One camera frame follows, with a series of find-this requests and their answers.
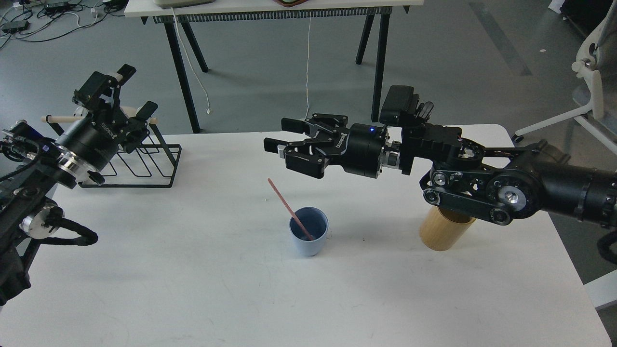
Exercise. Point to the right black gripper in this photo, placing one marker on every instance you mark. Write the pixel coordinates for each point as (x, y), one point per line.
(357, 149)

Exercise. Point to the white office chair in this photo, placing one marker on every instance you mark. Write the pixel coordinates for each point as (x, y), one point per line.
(596, 65)

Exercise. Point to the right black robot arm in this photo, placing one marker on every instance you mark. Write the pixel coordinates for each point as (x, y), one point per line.
(495, 184)

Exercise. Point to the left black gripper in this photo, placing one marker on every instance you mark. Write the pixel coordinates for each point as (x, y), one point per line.
(99, 96)

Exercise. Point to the black wire dish rack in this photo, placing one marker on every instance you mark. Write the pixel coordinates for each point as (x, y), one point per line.
(153, 164)

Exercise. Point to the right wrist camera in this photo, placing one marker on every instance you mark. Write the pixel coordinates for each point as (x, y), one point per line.
(402, 108)

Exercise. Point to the pink chopstick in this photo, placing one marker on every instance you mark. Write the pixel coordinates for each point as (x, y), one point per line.
(290, 210)

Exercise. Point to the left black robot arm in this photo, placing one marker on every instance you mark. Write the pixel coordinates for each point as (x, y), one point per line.
(29, 218)

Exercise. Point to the bamboo cylindrical holder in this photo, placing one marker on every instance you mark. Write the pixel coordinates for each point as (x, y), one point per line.
(442, 228)

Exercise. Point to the blue plastic cup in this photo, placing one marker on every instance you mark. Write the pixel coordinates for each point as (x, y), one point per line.
(316, 224)

